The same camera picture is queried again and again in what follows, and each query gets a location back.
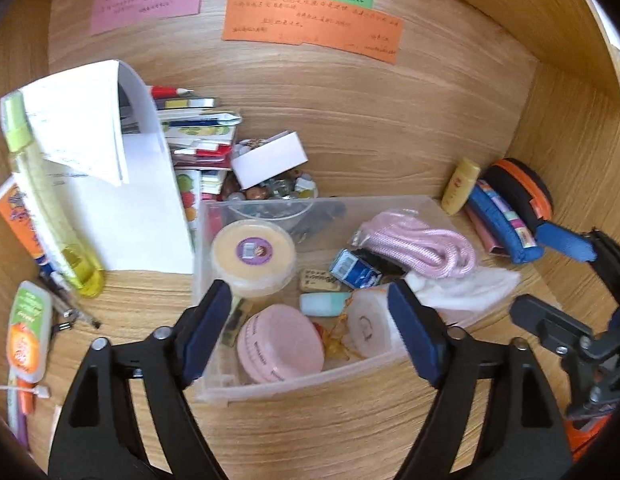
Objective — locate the yellow lotion tube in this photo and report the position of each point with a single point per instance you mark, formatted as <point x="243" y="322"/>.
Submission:
<point x="460" y="186"/>

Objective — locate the light blue eraser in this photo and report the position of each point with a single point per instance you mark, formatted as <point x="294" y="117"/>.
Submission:
<point x="323" y="304"/>

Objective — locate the small dark stamp block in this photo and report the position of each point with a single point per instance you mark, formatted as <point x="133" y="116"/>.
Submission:
<point x="240" y="312"/>

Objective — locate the pens cluster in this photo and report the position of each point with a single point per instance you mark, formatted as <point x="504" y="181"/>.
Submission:
<point x="64" y="301"/>

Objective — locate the bowl of beads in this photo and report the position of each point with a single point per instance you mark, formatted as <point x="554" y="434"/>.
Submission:
<point x="275" y="194"/>

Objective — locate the beige eraser block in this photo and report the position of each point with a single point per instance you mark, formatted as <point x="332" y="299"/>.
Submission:
<point x="313" y="280"/>

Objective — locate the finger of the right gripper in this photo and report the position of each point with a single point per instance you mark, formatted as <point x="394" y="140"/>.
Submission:
<point x="551" y="326"/>
<point x="572" y="245"/>

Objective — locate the green orange glue tube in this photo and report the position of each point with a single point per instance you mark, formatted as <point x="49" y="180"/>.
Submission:
<point x="29" y="332"/>

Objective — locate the clear plastic storage bin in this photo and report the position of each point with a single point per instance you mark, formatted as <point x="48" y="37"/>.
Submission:
<point x="394" y="234"/>

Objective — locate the orange paper note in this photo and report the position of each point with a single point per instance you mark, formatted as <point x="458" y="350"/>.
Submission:
<point x="323" y="23"/>

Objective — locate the pink round jar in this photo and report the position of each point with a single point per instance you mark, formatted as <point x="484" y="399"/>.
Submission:
<point x="278" y="344"/>

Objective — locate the small white cardboard box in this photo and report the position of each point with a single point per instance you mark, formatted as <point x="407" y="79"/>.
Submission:
<point x="254" y="161"/>

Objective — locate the blue patchwork pouch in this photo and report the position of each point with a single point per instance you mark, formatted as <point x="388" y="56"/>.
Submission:
<point x="503" y="224"/>

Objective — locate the translucent round lidded container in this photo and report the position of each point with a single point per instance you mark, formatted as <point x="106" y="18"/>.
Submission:
<point x="370" y="323"/>

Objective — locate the pink phone under pouch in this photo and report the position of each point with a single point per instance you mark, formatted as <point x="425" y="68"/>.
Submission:
<point x="488" y="241"/>

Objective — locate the stack of books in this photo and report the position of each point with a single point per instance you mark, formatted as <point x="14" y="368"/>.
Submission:
<point x="200" y="136"/>

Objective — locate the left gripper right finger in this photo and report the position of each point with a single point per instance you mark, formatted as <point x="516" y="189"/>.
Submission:
<point x="522" y="435"/>

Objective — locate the orange sunscreen tube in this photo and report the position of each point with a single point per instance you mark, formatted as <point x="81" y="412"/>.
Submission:
<point x="16" y="215"/>

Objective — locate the blue white small packet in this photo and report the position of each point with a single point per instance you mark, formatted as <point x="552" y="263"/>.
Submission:
<point x="353" y="271"/>

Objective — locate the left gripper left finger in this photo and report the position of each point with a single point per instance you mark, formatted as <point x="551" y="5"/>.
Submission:
<point x="98" y="435"/>

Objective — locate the black orange zip case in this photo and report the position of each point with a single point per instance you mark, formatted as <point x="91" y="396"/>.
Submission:
<point x="523" y="189"/>

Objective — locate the yellow cream jar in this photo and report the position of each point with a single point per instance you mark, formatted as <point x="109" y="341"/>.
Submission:
<point x="256" y="258"/>

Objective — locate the yellow green spray bottle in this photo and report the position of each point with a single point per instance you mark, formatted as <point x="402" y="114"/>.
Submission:
<point x="59" y="240"/>

